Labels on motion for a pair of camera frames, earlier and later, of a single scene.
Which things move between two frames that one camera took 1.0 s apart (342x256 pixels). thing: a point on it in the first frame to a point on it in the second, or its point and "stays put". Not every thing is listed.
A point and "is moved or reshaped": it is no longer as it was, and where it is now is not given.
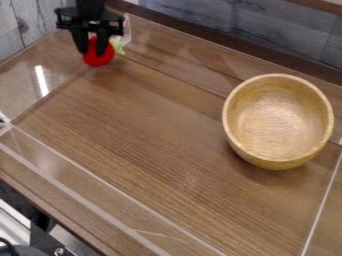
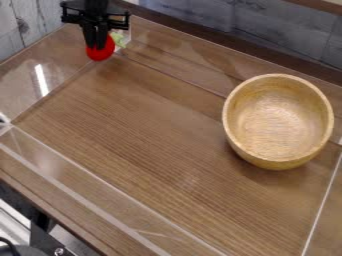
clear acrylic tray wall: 123,140 stays put
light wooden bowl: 276,120 stays put
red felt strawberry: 91,58 is moved or reshaped
